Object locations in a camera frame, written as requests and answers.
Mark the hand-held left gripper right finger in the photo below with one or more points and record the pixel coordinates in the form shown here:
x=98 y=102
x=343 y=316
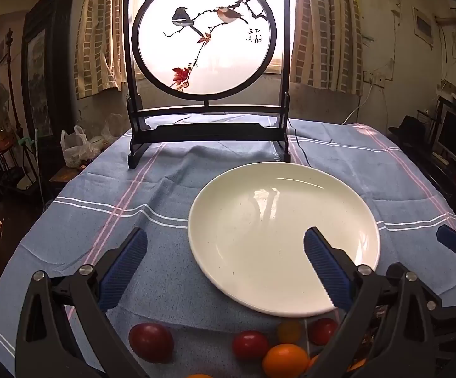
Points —
x=326 y=269

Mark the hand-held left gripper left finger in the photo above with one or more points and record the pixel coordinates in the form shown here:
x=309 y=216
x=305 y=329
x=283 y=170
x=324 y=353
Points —
x=123 y=267

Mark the white round plate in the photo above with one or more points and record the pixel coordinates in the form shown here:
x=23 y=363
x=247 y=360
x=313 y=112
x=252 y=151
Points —
x=259 y=236

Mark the dark red plum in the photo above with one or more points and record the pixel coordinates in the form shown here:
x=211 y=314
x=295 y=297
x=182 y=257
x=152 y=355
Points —
x=151 y=341

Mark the red tomato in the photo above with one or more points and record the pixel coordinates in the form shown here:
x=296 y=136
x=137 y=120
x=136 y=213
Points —
x=322 y=330
x=250 y=344

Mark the small yellow fruit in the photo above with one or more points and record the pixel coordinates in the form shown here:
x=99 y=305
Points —
x=289 y=330

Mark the blue striped tablecloth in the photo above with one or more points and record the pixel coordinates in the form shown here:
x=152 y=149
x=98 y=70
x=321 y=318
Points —
x=172 y=189

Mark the small wooden side table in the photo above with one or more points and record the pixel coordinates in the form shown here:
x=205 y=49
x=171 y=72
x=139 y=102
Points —
x=60 y=177

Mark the black hat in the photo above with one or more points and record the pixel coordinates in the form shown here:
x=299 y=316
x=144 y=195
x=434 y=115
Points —
x=408 y=130

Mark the white plastic bag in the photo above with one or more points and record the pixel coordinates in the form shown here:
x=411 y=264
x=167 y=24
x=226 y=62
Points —
x=76 y=149

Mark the clear plastic bag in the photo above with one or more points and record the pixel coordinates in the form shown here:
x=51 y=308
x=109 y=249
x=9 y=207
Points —
x=113 y=132

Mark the bird painting table screen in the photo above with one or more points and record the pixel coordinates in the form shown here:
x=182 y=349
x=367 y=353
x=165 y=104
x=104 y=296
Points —
x=208 y=132

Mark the dark framed painting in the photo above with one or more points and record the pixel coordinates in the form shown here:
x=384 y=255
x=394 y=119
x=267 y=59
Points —
x=41 y=75

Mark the brick pattern curtain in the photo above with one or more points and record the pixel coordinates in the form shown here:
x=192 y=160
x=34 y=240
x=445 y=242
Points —
x=98 y=47
x=330 y=31

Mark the wall socket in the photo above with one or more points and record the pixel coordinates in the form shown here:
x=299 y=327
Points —
x=377 y=76

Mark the wall vent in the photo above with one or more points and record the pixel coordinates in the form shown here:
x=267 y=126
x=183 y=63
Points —
x=423 y=26

